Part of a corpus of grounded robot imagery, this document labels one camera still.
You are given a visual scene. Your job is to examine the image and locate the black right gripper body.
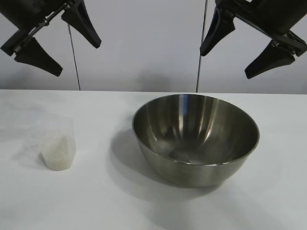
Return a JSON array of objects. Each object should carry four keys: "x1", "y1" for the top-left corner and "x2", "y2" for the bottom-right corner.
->
[{"x1": 214, "y1": 0, "x2": 307, "y2": 57}]

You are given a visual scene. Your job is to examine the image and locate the clear plastic measuring cup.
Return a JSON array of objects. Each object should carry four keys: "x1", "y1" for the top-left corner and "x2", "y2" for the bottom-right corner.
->
[{"x1": 39, "y1": 116, "x2": 76, "y2": 172}]

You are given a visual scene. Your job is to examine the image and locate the stainless steel mixing bowl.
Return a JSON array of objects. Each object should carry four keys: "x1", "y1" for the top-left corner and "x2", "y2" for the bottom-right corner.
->
[{"x1": 131, "y1": 93, "x2": 261, "y2": 189}]

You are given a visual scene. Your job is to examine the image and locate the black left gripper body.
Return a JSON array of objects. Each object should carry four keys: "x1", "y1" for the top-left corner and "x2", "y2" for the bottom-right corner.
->
[{"x1": 0, "y1": 0, "x2": 85, "y2": 57}]

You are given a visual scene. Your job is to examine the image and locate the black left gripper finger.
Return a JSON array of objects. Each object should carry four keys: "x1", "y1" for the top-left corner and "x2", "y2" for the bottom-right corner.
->
[
  {"x1": 13, "y1": 37, "x2": 64, "y2": 77},
  {"x1": 60, "y1": 0, "x2": 102, "y2": 49}
]

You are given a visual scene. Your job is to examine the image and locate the white rice grains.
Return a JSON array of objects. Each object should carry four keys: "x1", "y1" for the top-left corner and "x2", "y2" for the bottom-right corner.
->
[{"x1": 44, "y1": 134, "x2": 73, "y2": 171}]

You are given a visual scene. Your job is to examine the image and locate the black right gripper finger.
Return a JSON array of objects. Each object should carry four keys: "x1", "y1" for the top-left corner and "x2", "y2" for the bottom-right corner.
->
[
  {"x1": 244, "y1": 40, "x2": 296, "y2": 80},
  {"x1": 200, "y1": 5, "x2": 236, "y2": 57}
]

